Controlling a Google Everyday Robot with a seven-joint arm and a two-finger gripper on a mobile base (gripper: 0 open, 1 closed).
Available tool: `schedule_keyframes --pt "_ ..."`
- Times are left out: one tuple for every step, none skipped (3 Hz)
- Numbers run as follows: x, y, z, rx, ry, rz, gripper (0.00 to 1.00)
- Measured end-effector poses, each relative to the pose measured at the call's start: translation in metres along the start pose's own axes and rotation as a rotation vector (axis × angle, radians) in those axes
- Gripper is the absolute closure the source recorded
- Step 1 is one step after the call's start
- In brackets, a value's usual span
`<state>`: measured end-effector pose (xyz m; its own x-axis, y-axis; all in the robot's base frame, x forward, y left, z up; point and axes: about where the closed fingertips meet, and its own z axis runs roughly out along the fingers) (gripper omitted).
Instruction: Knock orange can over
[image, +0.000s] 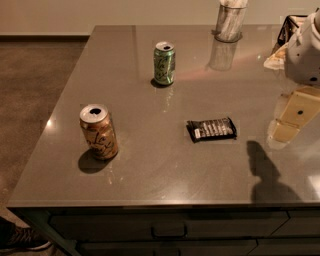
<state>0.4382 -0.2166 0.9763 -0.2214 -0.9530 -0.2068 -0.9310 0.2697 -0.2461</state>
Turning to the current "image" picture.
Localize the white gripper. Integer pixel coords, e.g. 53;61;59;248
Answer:
271;12;320;143

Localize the orange LaCroix can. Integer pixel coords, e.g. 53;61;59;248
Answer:
79;104;118;160

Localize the green LaCroix can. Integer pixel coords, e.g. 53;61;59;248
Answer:
153;41;175;86

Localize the black snack bar wrapper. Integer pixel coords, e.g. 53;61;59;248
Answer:
186;117;237;143

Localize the grey cabinet drawer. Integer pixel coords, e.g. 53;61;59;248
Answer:
49;211;288;242

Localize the dark sneaker shoe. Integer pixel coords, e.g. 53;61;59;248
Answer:
0;217;51;251

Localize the black wire basket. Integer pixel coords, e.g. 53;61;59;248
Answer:
277;15;307;46

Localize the black drawer handle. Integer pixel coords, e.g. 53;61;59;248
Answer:
151;222;187;238

